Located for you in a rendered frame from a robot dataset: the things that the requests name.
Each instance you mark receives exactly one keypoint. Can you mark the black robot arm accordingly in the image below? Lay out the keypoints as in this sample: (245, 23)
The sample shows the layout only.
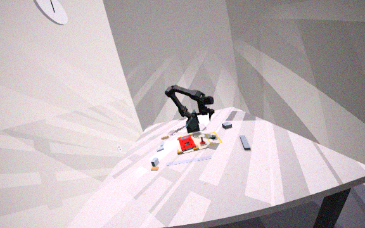
(193, 94)

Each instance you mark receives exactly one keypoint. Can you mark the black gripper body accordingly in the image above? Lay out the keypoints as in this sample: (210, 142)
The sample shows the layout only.
(194, 115)

